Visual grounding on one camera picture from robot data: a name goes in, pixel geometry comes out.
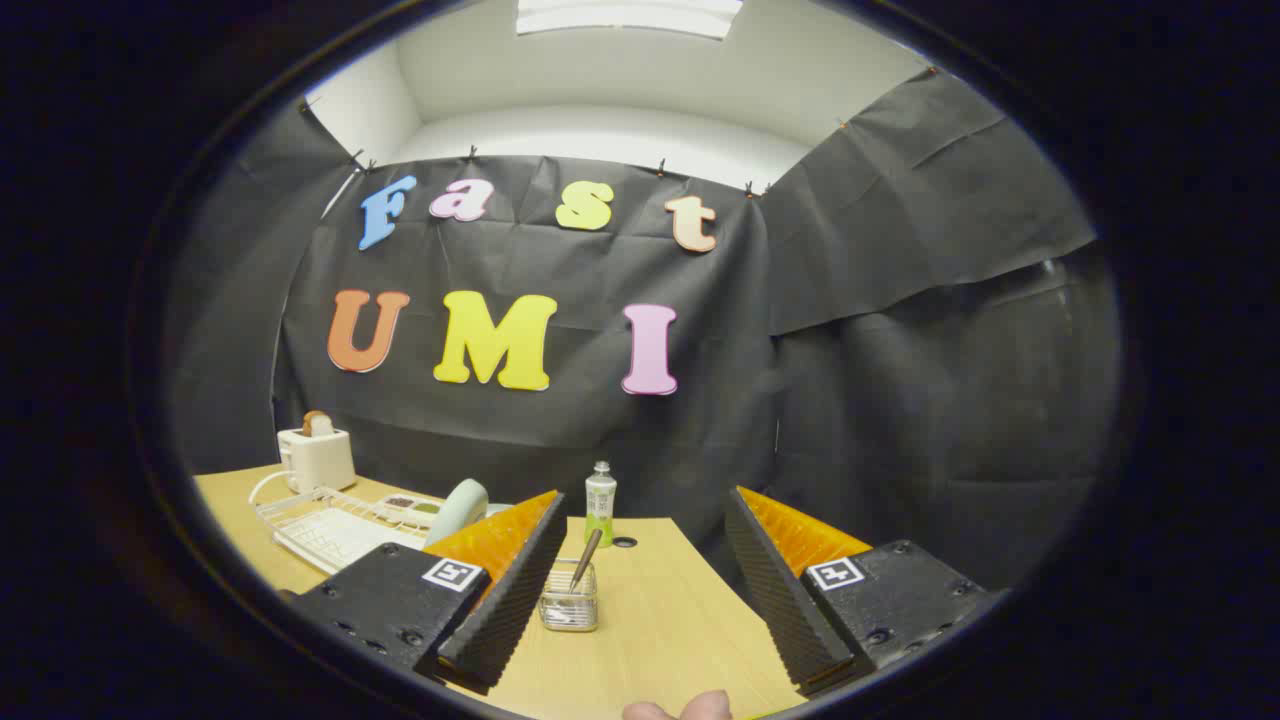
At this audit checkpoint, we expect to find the black backdrop cloth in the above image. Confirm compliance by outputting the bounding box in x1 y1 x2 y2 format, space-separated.
165 68 1121 591

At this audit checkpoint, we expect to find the pale green plate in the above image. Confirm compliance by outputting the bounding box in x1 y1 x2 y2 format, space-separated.
424 478 490 549

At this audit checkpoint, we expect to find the metal spoon brown handle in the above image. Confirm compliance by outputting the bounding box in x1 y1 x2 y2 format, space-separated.
570 528 604 593

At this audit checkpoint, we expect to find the white green bottle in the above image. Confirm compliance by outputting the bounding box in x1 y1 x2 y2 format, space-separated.
585 461 618 548

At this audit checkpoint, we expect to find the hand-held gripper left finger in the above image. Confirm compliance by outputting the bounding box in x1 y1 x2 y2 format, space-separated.
288 490 569 696

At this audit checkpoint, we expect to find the white dish rack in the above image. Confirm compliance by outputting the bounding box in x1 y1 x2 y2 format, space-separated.
255 486 471 576

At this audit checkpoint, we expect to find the white toaster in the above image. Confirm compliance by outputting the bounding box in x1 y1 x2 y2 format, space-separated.
277 425 357 495

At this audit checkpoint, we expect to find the ceiling light panel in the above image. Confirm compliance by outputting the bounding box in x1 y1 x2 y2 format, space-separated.
515 0 746 41

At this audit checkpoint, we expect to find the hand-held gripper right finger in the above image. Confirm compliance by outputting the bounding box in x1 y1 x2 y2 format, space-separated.
724 486 1009 698

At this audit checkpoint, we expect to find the metal wire basket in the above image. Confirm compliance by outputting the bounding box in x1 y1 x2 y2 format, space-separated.
539 558 599 633

